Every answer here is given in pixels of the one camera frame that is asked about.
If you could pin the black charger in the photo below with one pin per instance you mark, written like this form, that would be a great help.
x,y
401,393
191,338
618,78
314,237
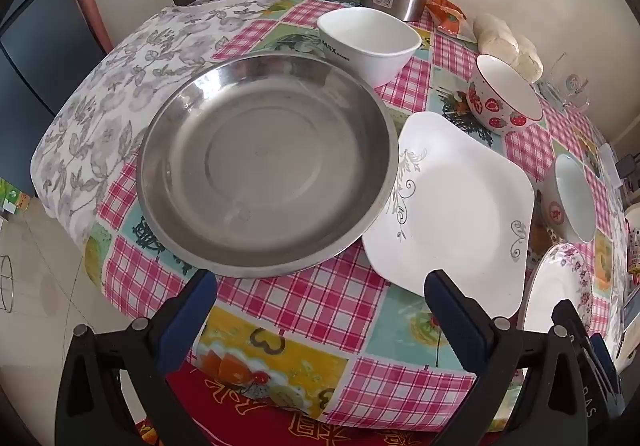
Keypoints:
x,y
626,169

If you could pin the pink checked tablecloth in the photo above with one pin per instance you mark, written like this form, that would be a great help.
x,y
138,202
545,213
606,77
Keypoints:
x,y
300,306

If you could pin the pink floral plate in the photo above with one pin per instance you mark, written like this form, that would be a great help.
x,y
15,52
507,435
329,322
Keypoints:
x,y
547,286

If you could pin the white power strip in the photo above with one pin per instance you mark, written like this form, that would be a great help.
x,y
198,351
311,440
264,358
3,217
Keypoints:
x,y
607,161

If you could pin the bag of steamed buns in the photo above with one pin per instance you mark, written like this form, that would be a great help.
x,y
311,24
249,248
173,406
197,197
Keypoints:
x,y
500,44

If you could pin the white square plate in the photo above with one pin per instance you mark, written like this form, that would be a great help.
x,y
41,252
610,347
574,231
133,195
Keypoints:
x,y
465,226

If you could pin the green box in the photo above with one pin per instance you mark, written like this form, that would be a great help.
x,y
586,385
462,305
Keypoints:
x,y
12,196

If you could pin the white square bowl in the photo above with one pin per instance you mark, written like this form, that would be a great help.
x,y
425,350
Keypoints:
x,y
370,51

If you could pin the glass mug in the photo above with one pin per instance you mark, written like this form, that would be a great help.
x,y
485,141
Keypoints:
x,y
570,86

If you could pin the strawberry print bowl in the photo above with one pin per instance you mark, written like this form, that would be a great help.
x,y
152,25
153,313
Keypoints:
x,y
500,111

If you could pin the orange snack packet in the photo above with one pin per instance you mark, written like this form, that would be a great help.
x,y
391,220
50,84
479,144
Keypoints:
x,y
447,19

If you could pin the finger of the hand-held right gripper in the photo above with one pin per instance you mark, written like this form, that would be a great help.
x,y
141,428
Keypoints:
x,y
570,316
600,356

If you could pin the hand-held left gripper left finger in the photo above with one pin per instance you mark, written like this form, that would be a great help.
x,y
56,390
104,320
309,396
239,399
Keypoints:
x,y
192,311

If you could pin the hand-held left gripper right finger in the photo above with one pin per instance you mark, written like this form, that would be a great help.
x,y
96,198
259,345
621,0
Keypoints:
x,y
452,316

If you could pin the dark blue cabinet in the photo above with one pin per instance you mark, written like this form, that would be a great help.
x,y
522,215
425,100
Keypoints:
x,y
40,51

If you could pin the grey floral cloth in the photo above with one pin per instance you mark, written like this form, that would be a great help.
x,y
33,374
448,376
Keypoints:
x,y
100,126

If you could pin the red cloth with gold print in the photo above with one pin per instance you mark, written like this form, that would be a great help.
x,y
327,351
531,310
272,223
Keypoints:
x,y
225,406

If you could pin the pink board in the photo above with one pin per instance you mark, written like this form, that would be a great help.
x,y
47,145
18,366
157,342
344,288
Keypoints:
x,y
87,6

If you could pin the stainless steel plate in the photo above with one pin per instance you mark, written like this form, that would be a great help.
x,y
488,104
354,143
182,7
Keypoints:
x,y
265,166

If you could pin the pale round bowl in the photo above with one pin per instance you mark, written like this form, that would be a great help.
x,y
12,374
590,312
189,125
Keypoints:
x,y
575,196

